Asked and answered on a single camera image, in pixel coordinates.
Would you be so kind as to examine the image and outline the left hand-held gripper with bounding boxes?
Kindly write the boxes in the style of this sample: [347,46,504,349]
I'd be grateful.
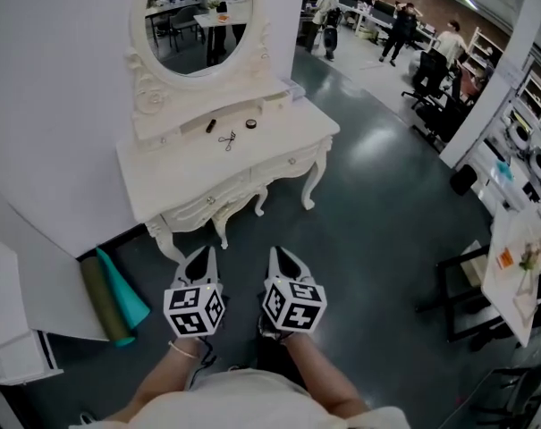
[163,247,226,340]

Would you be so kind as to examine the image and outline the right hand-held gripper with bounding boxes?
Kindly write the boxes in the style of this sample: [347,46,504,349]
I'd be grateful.
[261,246,328,333]

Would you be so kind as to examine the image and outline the white ornate vanity table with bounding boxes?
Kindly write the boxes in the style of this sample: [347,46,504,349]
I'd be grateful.
[115,0,342,263]

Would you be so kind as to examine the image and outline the person's left forearm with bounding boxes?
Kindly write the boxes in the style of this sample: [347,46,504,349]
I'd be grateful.
[102,336,208,424]

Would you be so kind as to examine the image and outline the person's right forearm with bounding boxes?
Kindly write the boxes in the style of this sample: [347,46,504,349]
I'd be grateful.
[282,331,370,415]

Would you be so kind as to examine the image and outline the white vanity table drawer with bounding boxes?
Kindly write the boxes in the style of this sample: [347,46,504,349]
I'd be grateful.
[249,143,323,182]
[162,170,253,227]

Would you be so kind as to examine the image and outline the person's right shoe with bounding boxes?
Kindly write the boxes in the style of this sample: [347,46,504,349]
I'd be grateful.
[257,313,298,342]

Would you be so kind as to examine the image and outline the person's black trousers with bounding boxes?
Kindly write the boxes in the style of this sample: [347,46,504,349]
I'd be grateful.
[251,328,309,391]

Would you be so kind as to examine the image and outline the olive rolled mat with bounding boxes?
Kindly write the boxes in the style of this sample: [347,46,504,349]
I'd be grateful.
[80,257,137,348]

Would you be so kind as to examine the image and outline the person's white shirt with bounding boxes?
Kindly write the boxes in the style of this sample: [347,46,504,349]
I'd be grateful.
[68,367,412,429]

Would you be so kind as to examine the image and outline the small beige box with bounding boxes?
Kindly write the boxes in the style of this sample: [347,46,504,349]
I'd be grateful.
[460,240,493,288]

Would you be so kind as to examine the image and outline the white cabinet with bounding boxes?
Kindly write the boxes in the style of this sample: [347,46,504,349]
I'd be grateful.
[0,230,65,386]

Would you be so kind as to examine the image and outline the black cylinder bin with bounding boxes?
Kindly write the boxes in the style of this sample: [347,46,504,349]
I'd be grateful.
[449,164,478,197]

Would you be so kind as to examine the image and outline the black office chair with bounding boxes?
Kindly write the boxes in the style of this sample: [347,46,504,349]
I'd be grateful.
[412,88,477,154]
[402,49,451,111]

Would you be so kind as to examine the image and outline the white side table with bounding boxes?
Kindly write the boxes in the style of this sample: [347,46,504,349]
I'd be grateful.
[481,202,541,349]

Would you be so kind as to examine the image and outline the teal plastic item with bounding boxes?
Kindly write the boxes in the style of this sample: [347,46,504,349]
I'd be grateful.
[495,158,516,183]

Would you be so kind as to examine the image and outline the dried flower bunch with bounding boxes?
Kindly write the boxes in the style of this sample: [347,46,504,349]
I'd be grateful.
[518,234,541,273]

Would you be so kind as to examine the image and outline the oval white-framed mirror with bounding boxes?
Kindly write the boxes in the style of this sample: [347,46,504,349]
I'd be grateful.
[124,0,275,127]

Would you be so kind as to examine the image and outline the white shelf with robots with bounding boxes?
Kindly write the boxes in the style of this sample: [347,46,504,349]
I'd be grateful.
[473,96,541,216]

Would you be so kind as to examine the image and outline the row of office desks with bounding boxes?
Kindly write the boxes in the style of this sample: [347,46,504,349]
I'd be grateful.
[339,0,439,48]

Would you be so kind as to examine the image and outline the white open shelf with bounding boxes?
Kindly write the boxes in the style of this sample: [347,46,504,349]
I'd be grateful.
[468,26,506,76]

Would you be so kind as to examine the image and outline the thin gold bracelet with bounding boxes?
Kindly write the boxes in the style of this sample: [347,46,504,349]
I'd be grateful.
[168,340,199,359]

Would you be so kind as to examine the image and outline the black frame stool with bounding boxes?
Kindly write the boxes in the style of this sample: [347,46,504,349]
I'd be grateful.
[415,243,515,344]

